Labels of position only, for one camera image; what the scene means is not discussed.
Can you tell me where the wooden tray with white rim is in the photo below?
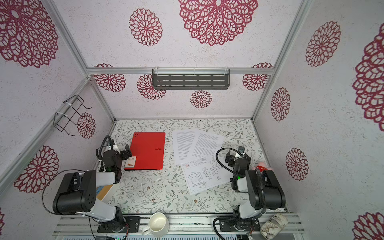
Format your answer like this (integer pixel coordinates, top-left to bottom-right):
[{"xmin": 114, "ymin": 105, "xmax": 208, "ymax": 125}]
[{"xmin": 96, "ymin": 184, "xmax": 120, "ymax": 203}]

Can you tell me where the red black file folder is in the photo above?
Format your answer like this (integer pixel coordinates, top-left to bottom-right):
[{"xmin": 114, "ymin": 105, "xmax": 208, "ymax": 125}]
[{"xmin": 124, "ymin": 132, "xmax": 166, "ymax": 171}]

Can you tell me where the grey metal wall shelf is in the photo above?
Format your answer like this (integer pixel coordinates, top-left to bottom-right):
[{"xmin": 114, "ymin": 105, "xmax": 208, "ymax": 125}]
[{"xmin": 152, "ymin": 68, "xmax": 231, "ymax": 90}]

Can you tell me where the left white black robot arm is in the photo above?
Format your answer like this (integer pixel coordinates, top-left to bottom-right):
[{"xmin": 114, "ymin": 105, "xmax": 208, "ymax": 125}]
[{"xmin": 42, "ymin": 135, "xmax": 133, "ymax": 233}]

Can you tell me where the technical drawing paper sheet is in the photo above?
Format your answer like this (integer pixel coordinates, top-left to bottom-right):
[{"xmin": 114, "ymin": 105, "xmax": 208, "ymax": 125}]
[{"xmin": 182, "ymin": 156, "xmax": 233, "ymax": 195}]

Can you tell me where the black wire wall rack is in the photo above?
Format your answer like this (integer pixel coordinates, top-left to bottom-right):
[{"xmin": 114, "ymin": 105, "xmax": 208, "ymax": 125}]
[{"xmin": 53, "ymin": 95, "xmax": 91, "ymax": 137}]

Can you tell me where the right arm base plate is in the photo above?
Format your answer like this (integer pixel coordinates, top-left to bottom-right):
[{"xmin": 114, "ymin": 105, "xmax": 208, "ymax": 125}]
[{"xmin": 219, "ymin": 216, "xmax": 261, "ymax": 232}]

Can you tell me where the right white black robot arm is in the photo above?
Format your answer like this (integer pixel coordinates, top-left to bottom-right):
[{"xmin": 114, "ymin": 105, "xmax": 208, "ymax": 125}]
[{"xmin": 213, "ymin": 147, "xmax": 288, "ymax": 240}]

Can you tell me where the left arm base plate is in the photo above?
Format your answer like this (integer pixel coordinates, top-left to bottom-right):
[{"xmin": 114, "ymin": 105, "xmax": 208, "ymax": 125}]
[{"xmin": 97, "ymin": 217, "xmax": 141, "ymax": 234}]

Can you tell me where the marbled grey cup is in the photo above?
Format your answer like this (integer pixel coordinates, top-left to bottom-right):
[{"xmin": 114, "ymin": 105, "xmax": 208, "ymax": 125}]
[{"xmin": 260, "ymin": 213, "xmax": 288, "ymax": 240}]

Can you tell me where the pink plush toy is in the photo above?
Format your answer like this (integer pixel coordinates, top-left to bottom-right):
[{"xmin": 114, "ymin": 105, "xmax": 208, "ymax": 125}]
[{"xmin": 255, "ymin": 162, "xmax": 270, "ymax": 172}]

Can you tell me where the text printed paper sheet right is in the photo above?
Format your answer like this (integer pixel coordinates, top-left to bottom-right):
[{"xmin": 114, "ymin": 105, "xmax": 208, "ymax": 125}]
[{"xmin": 187, "ymin": 130, "xmax": 225, "ymax": 162}]

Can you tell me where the text printed paper sheet left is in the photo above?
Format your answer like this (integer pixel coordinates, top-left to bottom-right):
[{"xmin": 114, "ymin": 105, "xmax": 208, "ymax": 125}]
[{"xmin": 172, "ymin": 129, "xmax": 198, "ymax": 165}]

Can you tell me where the white ceramic mug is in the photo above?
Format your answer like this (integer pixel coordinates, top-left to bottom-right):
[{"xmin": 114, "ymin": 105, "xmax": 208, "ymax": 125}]
[{"xmin": 141, "ymin": 213, "xmax": 170, "ymax": 238}]

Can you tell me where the text printed paper sheet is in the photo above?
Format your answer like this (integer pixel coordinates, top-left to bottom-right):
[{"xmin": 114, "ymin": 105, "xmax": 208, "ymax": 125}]
[
  {"xmin": 187, "ymin": 130, "xmax": 225, "ymax": 162},
  {"xmin": 172, "ymin": 129, "xmax": 198, "ymax": 165}
]

